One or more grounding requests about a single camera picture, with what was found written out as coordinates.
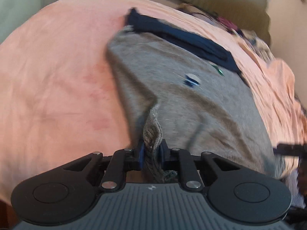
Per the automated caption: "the pink blanket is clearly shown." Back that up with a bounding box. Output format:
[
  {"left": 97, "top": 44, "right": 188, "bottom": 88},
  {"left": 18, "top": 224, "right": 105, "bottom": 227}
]
[{"left": 0, "top": 0, "right": 307, "bottom": 204}]

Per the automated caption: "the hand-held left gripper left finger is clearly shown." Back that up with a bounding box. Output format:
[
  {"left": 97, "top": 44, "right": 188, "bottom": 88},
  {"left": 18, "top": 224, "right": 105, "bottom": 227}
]
[{"left": 63, "top": 142, "right": 146, "bottom": 190}]

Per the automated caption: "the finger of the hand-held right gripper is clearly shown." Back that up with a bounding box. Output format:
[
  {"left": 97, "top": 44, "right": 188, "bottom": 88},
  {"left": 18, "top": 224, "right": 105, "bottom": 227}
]
[{"left": 273, "top": 142, "right": 306, "bottom": 157}]

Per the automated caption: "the navy blue garment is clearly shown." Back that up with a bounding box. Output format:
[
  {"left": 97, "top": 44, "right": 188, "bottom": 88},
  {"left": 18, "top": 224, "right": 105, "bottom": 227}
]
[{"left": 125, "top": 8, "right": 248, "bottom": 84}]

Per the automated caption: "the grey knit sweater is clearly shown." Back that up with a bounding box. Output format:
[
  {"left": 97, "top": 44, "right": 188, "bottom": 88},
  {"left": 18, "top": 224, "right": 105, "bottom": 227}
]
[{"left": 106, "top": 30, "right": 286, "bottom": 184}]

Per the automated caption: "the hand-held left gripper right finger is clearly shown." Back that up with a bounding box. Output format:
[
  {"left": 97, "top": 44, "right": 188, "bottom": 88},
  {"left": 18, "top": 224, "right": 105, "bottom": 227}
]
[{"left": 157, "top": 140, "right": 242, "bottom": 190}]

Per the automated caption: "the pile of mixed clothes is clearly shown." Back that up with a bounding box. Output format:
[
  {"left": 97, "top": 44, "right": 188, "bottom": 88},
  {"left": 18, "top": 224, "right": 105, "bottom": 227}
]
[{"left": 177, "top": 2, "right": 276, "bottom": 61}]

